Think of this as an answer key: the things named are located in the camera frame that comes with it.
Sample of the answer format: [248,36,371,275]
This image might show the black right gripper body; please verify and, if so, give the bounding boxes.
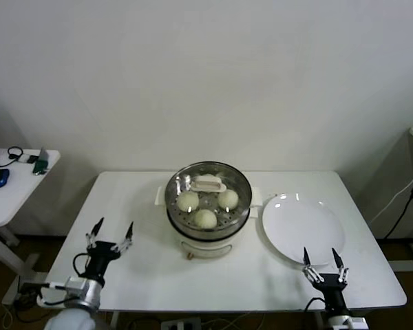
[313,273,348,312]

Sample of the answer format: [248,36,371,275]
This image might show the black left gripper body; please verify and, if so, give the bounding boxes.
[85,241,122,279]

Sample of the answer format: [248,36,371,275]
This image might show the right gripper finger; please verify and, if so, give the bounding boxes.
[302,246,323,283]
[331,247,349,283]

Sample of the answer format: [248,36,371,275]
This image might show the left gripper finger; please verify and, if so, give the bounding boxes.
[85,217,105,249]
[114,221,134,254]

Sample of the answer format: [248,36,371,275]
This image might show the glass lid with cream handle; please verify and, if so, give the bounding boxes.
[165,160,254,233]

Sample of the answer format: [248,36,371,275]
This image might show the stainless perforated steamer basket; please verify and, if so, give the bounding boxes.
[154,160,263,239]

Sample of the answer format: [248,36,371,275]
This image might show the white round plate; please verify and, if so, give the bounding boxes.
[261,192,348,266]

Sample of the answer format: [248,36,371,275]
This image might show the cream electric cooking pot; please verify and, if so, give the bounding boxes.
[167,202,259,261]

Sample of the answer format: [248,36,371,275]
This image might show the white side table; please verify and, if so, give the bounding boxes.
[0,147,62,279]

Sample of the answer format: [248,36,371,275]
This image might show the green grey hand tool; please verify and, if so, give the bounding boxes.
[32,146,52,175]

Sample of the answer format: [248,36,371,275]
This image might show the grey floor power strip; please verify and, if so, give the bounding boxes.
[161,318,202,330]

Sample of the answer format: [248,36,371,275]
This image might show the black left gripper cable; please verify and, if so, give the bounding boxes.
[72,252,91,276]

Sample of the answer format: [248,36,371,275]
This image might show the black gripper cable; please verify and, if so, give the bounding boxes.
[303,296,328,314]
[72,252,91,276]

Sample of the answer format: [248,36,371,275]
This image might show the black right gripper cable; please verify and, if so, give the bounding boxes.
[303,296,328,314]

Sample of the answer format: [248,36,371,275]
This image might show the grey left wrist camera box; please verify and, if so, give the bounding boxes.
[65,277,85,293]

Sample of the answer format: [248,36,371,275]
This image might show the black floor cable bundle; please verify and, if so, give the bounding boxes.
[15,281,41,312]

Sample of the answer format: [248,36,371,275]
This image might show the white hanging cable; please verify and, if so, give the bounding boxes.
[370,168,413,224]

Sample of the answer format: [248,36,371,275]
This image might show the white floor cable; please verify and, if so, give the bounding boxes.
[202,311,266,330]

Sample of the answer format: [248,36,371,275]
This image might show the black looped cable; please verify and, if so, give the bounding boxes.
[0,145,25,169]

